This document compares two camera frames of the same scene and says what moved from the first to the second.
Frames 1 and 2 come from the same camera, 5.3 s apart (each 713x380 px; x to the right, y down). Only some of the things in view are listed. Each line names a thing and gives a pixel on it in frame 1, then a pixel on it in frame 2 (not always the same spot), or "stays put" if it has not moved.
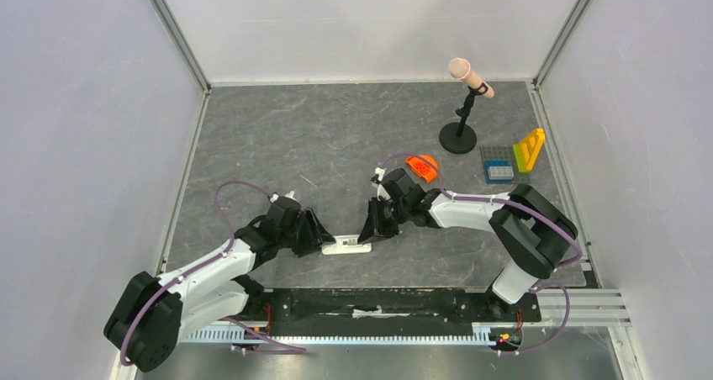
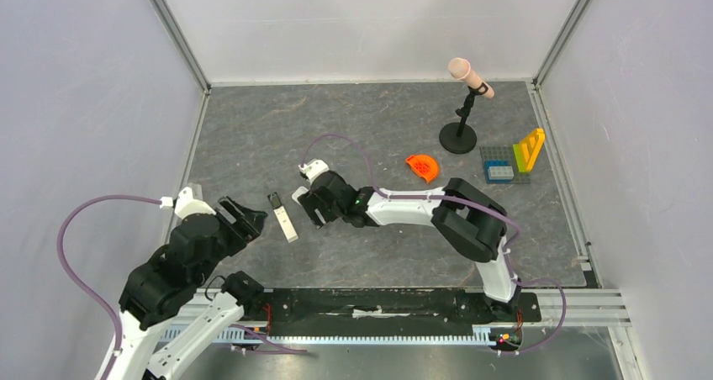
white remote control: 346,244 -> 298,192
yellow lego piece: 531,146 stays put
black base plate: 388,307 stays put
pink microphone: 460,69 stays put
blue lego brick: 496,163 stays put
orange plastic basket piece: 422,167 stays put
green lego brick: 520,158 stays put
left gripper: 316,236 -> 247,227
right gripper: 384,219 -> 318,202
